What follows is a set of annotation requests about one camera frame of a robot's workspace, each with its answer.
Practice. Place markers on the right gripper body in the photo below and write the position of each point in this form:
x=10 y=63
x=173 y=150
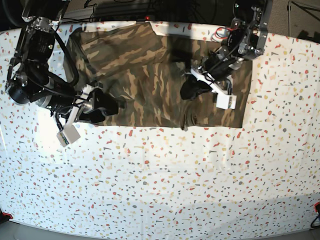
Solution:
x=92 y=106

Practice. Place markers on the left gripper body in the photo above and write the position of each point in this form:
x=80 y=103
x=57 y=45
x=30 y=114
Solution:
x=211 y=76

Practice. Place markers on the camouflage T-shirt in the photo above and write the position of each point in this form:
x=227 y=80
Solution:
x=147 y=74

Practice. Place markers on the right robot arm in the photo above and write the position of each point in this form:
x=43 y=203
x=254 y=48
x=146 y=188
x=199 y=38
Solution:
x=29 y=79

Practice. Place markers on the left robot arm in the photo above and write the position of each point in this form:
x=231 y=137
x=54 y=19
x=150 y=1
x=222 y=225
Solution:
x=243 y=41

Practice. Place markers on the black power strip red light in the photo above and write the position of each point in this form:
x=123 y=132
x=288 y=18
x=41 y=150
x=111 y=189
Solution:
x=124 y=16

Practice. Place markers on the terrazzo pattern tablecloth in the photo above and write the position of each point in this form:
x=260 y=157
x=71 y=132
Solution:
x=148 y=183

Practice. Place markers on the red clamp left corner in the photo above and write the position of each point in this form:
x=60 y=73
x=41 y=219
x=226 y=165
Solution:
x=4 y=217

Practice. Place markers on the red clamp corner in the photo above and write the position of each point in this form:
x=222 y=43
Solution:
x=4 y=217
x=317 y=208

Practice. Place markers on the red clamp right corner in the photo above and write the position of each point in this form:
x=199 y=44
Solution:
x=317 y=208

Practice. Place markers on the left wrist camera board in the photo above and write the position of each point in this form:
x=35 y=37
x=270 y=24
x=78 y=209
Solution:
x=232 y=101

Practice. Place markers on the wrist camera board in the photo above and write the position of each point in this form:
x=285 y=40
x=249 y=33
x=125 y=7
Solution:
x=232 y=101
x=62 y=139

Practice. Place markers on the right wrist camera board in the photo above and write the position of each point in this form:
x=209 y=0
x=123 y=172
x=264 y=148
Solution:
x=62 y=139

